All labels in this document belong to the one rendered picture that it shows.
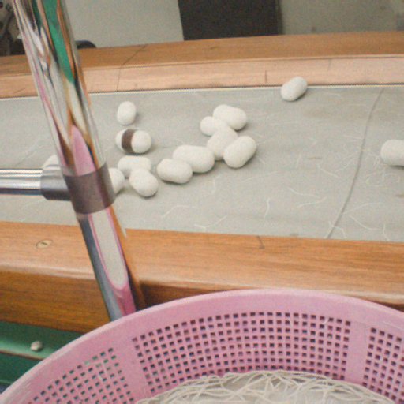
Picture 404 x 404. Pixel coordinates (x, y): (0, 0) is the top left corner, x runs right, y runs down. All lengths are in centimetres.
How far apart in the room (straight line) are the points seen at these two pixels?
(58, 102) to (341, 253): 18
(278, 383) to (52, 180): 16
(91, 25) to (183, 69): 229
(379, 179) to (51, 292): 25
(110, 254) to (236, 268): 8
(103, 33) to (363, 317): 272
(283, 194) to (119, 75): 34
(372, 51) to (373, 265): 37
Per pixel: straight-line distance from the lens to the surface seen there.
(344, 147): 52
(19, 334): 43
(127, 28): 290
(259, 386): 33
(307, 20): 265
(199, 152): 49
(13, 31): 123
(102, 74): 75
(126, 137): 55
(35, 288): 41
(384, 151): 48
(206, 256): 36
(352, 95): 62
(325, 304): 32
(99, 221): 31
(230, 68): 68
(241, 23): 266
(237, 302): 32
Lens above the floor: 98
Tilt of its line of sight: 31 degrees down
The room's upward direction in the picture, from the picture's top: 11 degrees counter-clockwise
